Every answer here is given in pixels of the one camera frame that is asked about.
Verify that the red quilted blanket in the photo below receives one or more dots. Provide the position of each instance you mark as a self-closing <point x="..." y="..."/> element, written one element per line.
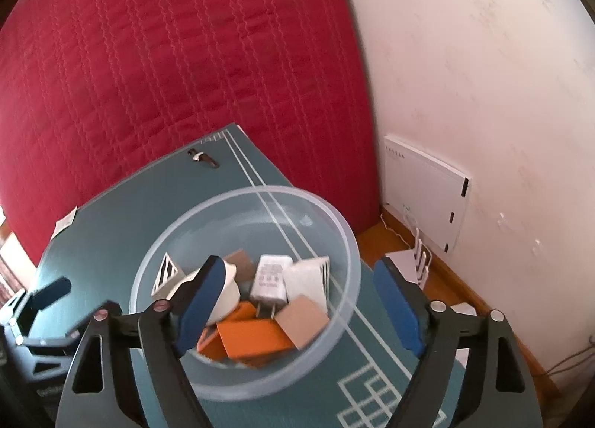
<point x="186" y="61"/>

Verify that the white router with antennas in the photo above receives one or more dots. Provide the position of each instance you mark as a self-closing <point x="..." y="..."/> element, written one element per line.
<point x="406" y="265"/>

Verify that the small paper card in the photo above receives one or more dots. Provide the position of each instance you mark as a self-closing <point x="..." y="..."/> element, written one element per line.
<point x="65" y="222"/>

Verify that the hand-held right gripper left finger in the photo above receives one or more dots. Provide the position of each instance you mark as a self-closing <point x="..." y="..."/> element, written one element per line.
<point x="200" y="312"/>

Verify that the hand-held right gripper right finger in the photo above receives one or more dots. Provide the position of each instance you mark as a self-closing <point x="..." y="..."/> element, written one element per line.
<point x="395" y="307"/>

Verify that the small orange striped block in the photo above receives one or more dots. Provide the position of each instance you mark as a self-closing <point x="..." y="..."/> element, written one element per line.
<point x="209" y="346"/>

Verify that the white round disc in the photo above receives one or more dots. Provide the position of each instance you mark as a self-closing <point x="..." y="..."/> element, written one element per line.
<point x="227" y="298"/>

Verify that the rectangular wooden block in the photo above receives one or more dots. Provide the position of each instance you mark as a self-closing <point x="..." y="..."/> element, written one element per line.
<point x="301" y="321"/>

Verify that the black wristwatch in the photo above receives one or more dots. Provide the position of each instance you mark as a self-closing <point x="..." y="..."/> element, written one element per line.
<point x="201" y="157"/>

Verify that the white charger plug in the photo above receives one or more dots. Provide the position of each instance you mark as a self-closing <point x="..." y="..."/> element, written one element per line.
<point x="269" y="281"/>

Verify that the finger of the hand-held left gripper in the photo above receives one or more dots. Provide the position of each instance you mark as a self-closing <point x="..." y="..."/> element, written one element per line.
<point x="51" y="292"/>
<point x="46" y="340"/>

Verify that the wooden wedge block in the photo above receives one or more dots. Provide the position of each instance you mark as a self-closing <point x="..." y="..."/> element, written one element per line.
<point x="241" y="265"/>

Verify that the clear plastic bowl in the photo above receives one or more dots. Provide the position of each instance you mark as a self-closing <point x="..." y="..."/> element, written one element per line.
<point x="288" y="223"/>

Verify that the white wall box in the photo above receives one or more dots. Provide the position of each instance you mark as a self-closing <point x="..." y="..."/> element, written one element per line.
<point x="427" y="186"/>

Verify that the large orange striped wedge block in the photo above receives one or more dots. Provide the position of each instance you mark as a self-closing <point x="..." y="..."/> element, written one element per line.
<point x="251" y="337"/>

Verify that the white striped triangular block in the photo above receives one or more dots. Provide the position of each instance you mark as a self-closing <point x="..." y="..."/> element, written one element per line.
<point x="304" y="281"/>
<point x="165" y="277"/>

